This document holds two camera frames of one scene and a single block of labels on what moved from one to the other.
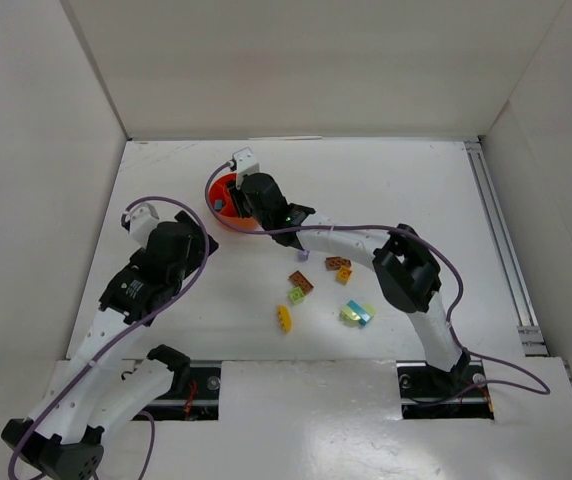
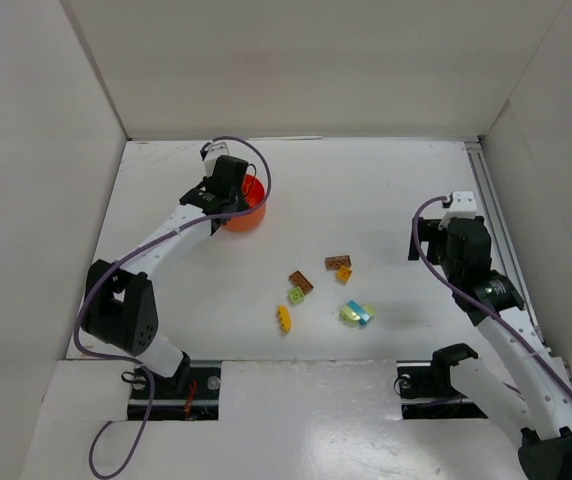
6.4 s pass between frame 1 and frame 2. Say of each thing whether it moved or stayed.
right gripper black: moved
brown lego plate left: stayed
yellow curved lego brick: stayed
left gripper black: moved
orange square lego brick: stayed
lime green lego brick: stayed
